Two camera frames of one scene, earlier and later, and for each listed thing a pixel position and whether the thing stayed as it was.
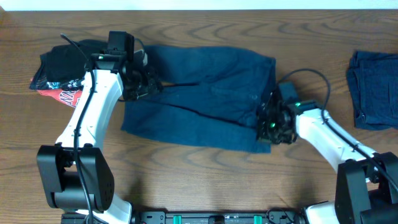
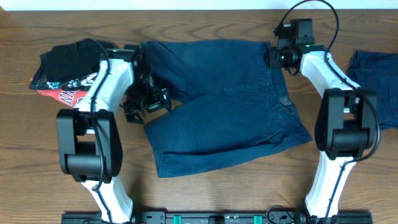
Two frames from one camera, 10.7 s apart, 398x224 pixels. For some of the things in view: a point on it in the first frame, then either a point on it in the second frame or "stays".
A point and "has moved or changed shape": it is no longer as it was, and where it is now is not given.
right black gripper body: [273, 132] to [278, 58]
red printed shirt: [69, 93] stays
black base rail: [188, 217] stays
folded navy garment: [373, 80] stays
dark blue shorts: [210, 98] has moved or changed shape
